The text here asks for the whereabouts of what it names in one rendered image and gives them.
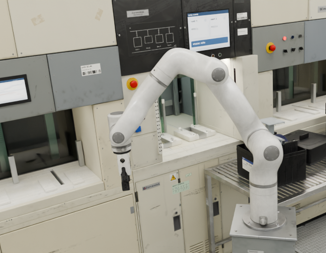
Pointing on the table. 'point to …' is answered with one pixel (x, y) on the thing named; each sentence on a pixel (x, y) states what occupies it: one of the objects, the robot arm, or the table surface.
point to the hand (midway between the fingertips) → (126, 183)
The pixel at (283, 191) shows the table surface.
